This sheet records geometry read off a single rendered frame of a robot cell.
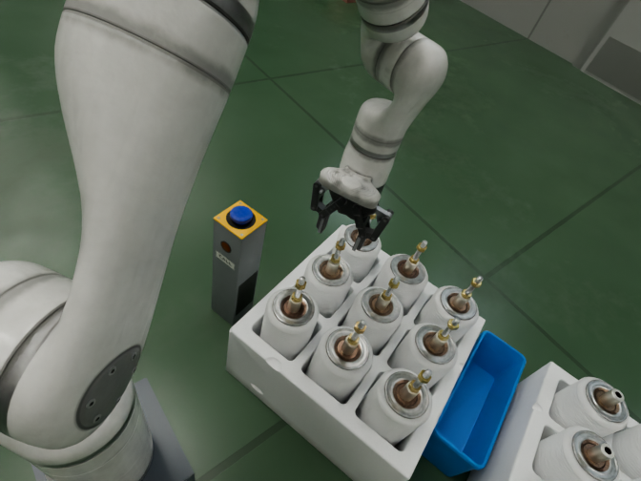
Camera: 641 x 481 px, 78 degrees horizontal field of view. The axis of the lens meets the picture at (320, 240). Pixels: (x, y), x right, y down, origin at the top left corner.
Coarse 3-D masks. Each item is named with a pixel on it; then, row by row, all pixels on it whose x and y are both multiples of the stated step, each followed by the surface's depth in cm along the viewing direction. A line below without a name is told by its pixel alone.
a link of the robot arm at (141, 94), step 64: (128, 0) 18; (192, 0) 19; (64, 64) 19; (128, 64) 19; (192, 64) 20; (128, 128) 20; (192, 128) 22; (128, 192) 20; (128, 256) 22; (64, 320) 21; (128, 320) 23; (0, 384) 21; (64, 384) 21; (128, 384) 27; (64, 448) 24
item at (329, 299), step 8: (304, 272) 79; (312, 272) 77; (352, 272) 80; (312, 280) 76; (352, 280) 78; (312, 288) 77; (320, 288) 75; (328, 288) 75; (336, 288) 75; (344, 288) 76; (312, 296) 78; (320, 296) 77; (328, 296) 76; (336, 296) 77; (344, 296) 79; (320, 304) 79; (328, 304) 78; (336, 304) 80; (320, 312) 80; (328, 312) 81
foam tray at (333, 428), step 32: (384, 256) 93; (352, 288) 85; (256, 320) 75; (320, 320) 78; (480, 320) 87; (256, 352) 71; (384, 352) 77; (256, 384) 80; (288, 384) 70; (448, 384) 75; (288, 416) 79; (320, 416) 70; (352, 416) 67; (320, 448) 78; (352, 448) 69; (384, 448) 65; (416, 448) 66; (384, 480) 68
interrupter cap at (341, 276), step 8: (320, 256) 79; (328, 256) 80; (312, 264) 78; (320, 264) 78; (344, 264) 79; (320, 272) 77; (336, 272) 78; (344, 272) 78; (320, 280) 75; (328, 280) 76; (336, 280) 76; (344, 280) 77
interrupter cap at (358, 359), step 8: (344, 328) 70; (336, 336) 68; (344, 336) 69; (360, 336) 69; (328, 344) 67; (336, 344) 67; (360, 344) 68; (328, 352) 66; (336, 352) 66; (360, 352) 67; (368, 352) 68; (336, 360) 65; (344, 360) 66; (352, 360) 66; (360, 360) 66; (344, 368) 65; (352, 368) 65
